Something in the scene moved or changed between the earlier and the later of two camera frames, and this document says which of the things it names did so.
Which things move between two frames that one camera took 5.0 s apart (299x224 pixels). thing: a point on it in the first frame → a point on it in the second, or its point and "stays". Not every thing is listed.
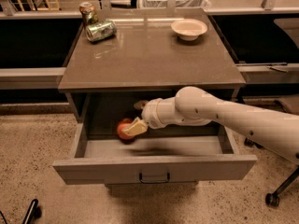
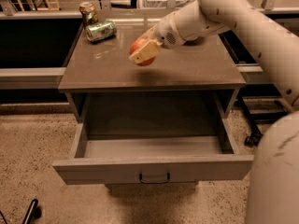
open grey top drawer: x=157 y=156 stays
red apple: x=122 y=135 → x=135 y=46
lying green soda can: x=101 y=30 stays
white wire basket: x=182 y=1 stays
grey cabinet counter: x=111 y=78 stays
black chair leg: x=34 y=212 stays
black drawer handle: x=156 y=181 stays
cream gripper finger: x=140 y=105 → x=149 y=35
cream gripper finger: x=136 y=126 → x=147 y=52
